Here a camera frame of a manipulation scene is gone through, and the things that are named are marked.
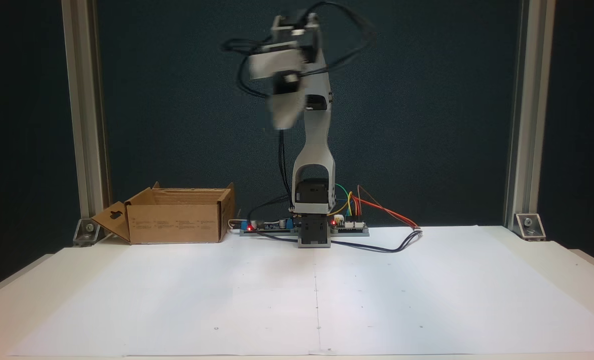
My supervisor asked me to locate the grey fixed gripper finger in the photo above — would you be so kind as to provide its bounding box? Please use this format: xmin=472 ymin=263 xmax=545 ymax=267
xmin=268 ymin=91 xmax=306 ymax=132

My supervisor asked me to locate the blue circuit board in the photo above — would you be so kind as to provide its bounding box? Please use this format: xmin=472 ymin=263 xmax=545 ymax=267
xmin=240 ymin=215 xmax=298 ymax=236

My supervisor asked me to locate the brown cardboard box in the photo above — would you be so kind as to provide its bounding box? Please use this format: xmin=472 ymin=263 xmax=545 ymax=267
xmin=91 ymin=182 xmax=236 ymax=245

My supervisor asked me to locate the green jumper wire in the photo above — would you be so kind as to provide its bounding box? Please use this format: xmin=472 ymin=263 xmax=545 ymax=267
xmin=334 ymin=184 xmax=352 ymax=217

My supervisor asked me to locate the yellow jumper wire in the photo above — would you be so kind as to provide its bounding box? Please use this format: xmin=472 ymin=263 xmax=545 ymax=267
xmin=334 ymin=191 xmax=353 ymax=217

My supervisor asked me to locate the circuit board with jumper wires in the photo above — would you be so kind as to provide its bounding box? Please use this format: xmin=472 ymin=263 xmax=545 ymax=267
xmin=330 ymin=214 xmax=370 ymax=237

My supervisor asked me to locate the orange jumper wire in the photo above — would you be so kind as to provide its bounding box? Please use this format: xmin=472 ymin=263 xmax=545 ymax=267
xmin=352 ymin=195 xmax=420 ymax=231

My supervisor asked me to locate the dark cable with white connector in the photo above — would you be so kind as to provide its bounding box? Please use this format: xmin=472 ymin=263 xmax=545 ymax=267
xmin=242 ymin=227 xmax=422 ymax=254

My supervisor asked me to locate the aluminium frame post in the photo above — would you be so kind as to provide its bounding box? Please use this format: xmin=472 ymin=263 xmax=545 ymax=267
xmin=61 ymin=0 xmax=111 ymax=227
xmin=503 ymin=0 xmax=557 ymax=232

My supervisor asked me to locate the aluminium corner bracket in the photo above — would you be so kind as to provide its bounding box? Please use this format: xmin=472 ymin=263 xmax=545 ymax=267
xmin=514 ymin=213 xmax=547 ymax=242
xmin=73 ymin=218 xmax=101 ymax=247

